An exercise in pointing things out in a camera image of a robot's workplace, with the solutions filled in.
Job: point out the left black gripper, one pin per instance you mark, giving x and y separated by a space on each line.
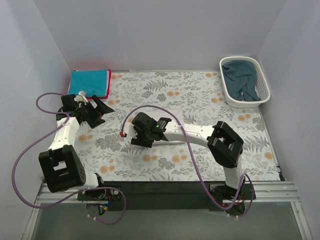
92 113

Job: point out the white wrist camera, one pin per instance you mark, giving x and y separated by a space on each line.
128 130
81 97

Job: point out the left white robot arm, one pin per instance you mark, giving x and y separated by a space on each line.
60 164

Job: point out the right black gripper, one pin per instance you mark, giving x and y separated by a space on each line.
139 133

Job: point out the white t shirt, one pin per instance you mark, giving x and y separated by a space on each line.
172 143

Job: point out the dark teal t shirt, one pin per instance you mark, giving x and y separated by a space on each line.
240 78

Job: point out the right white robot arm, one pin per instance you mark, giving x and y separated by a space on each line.
224 143

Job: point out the aluminium rail frame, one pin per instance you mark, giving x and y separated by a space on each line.
249 193

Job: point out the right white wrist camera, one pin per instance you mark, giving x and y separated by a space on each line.
128 130

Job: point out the folded red t shirt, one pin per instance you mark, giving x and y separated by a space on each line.
109 75

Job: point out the white plastic laundry basket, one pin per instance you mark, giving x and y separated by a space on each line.
261 87

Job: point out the folded teal t shirt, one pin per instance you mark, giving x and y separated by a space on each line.
92 82

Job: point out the floral patterned table mat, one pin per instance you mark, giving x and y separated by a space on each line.
195 98

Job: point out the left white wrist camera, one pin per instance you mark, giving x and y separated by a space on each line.
81 97

